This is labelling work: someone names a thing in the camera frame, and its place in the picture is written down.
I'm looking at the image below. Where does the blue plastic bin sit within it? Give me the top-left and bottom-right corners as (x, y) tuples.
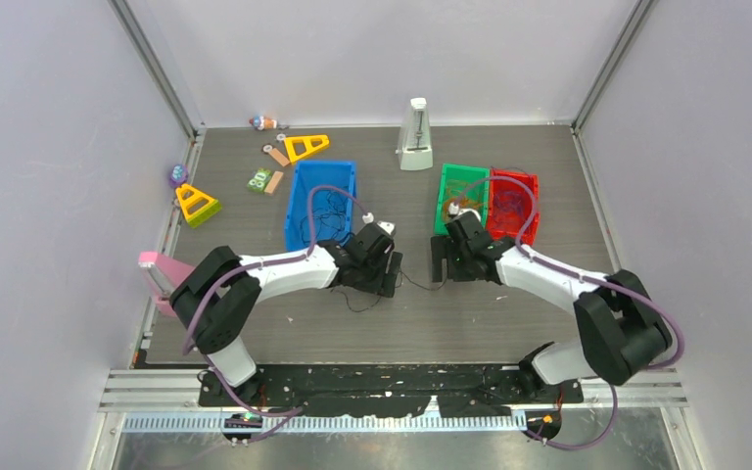
(283, 161), (356, 251)

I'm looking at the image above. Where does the purple wire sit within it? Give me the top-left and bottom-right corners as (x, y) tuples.
(491, 166), (537, 228)

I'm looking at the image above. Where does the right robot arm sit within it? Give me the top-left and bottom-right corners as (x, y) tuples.
(431, 211), (674, 402)

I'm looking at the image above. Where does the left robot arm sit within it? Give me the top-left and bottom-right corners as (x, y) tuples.
(168, 221), (402, 405)

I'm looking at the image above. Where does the green plastic bin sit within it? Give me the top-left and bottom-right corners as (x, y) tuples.
(433, 164), (491, 235)

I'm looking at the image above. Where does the red plastic bin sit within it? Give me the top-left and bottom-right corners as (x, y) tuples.
(486, 167), (540, 240)

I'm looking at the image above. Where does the white metronome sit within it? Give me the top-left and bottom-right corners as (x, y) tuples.
(396, 97), (433, 171)

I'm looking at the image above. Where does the wooden block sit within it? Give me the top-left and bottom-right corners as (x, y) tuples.
(264, 171), (284, 195)
(268, 147), (290, 166)

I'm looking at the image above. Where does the green toy block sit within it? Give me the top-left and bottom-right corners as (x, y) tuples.
(247, 168), (273, 193)

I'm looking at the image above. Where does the yellow triangle toy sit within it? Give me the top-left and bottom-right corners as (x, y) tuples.
(284, 134), (331, 164)
(175, 183), (222, 228)

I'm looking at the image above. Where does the small figurine toy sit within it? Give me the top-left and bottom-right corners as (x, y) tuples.
(248, 115), (280, 131)

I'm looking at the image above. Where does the pink stand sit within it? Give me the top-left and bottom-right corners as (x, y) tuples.
(138, 252), (195, 317)

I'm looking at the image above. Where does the purple round toy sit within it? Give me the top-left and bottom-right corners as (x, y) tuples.
(168, 164), (189, 189)

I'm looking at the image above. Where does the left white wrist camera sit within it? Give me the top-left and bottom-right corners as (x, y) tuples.
(360, 212), (397, 240)

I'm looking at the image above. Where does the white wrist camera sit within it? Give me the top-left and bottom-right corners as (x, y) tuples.
(360, 212), (397, 240)
(444, 202), (484, 224)

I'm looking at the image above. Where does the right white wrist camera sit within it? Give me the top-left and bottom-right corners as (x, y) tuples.
(444, 202), (484, 224)

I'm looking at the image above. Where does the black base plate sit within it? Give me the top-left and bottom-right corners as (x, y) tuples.
(197, 363), (584, 418)

